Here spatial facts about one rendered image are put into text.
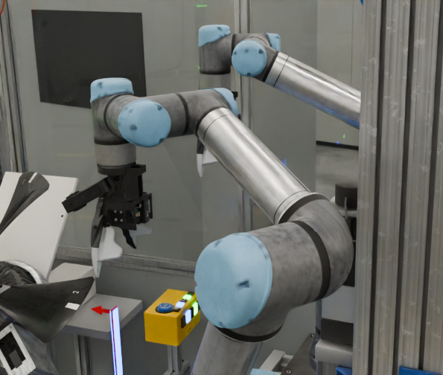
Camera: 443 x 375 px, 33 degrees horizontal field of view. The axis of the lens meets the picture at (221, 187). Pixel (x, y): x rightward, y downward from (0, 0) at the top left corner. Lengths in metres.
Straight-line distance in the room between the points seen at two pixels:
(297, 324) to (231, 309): 1.52
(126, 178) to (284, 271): 0.48
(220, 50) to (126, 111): 0.57
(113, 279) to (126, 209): 1.34
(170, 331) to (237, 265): 1.12
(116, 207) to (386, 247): 0.48
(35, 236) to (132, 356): 0.73
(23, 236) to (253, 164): 1.24
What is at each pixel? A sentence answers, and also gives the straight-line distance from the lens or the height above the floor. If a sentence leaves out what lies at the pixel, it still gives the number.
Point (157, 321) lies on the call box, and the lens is 2.05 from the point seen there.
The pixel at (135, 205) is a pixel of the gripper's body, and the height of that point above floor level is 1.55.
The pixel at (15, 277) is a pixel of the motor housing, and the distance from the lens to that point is 2.12.
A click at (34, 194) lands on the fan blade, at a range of 1.98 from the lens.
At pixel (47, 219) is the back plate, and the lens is 2.27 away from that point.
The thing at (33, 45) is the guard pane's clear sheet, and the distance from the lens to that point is 2.61.
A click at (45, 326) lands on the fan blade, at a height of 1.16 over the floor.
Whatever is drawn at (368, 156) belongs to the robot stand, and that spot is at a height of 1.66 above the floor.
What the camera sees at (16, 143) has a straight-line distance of 2.71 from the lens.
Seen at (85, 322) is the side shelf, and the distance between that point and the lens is 2.50.
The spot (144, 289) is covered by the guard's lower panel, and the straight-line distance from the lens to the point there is 2.63.
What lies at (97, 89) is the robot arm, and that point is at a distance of 1.32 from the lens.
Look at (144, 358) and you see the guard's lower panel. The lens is 2.77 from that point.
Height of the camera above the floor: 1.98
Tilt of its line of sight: 17 degrees down
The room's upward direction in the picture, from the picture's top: 2 degrees counter-clockwise
